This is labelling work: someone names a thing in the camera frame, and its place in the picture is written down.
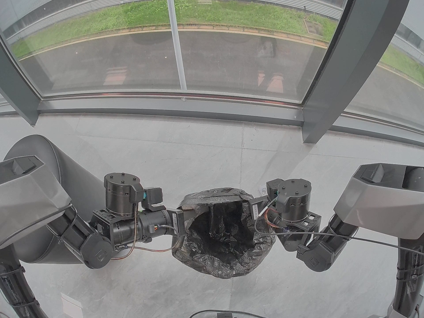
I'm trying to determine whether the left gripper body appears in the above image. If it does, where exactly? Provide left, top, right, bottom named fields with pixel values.
left=134, top=209, right=185, bottom=245

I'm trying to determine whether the black plastic bag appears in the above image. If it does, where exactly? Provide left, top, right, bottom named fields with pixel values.
left=171, top=186, right=277, bottom=279

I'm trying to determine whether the window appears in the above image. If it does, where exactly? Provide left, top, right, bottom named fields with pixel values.
left=0, top=0, right=424, bottom=145

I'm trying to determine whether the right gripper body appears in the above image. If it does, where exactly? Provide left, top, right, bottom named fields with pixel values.
left=250, top=200, right=279, bottom=227

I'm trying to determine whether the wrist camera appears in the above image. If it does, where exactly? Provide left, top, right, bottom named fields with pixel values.
left=142, top=186, right=165, bottom=213
left=266, top=178, right=283, bottom=201

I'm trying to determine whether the black cable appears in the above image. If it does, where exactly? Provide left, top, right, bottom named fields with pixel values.
left=274, top=231, right=424, bottom=252
left=190, top=310, right=246, bottom=318

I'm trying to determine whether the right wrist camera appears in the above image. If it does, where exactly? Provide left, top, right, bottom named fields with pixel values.
left=266, top=178, right=283, bottom=201

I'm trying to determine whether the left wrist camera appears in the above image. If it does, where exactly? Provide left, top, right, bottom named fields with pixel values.
left=142, top=186, right=165, bottom=213

